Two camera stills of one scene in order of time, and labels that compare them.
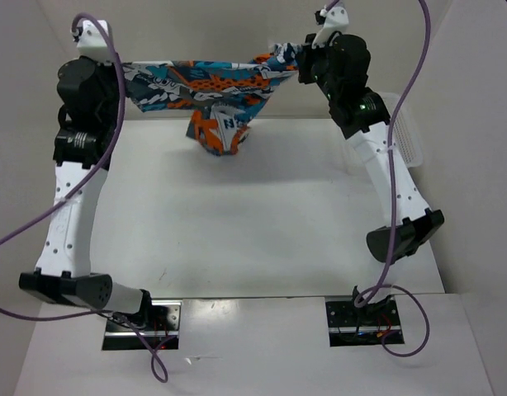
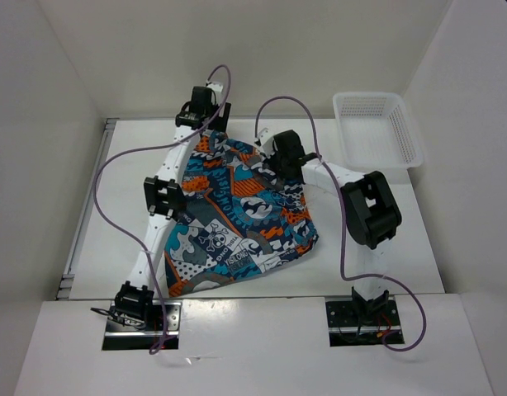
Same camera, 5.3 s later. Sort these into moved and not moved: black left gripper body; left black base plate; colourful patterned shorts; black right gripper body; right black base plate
Moved: black right gripper body; colourful patterned shorts; black left gripper body
Not moved: right black base plate; left black base plate
